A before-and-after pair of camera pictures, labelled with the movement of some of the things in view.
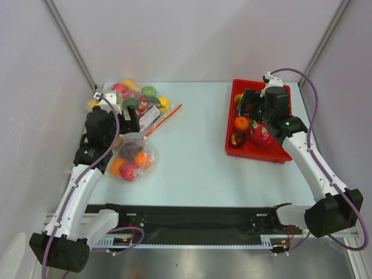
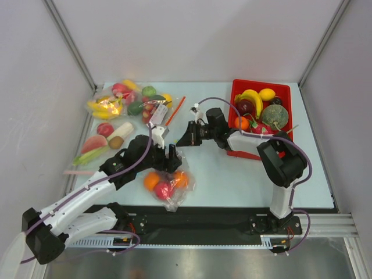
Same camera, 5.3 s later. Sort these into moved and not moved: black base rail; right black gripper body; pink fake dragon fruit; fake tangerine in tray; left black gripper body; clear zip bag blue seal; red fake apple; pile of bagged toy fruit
Moved: left black gripper body; pile of bagged toy fruit; red fake apple; right black gripper body; clear zip bag blue seal
Not moved: fake tangerine in tray; black base rail; pink fake dragon fruit
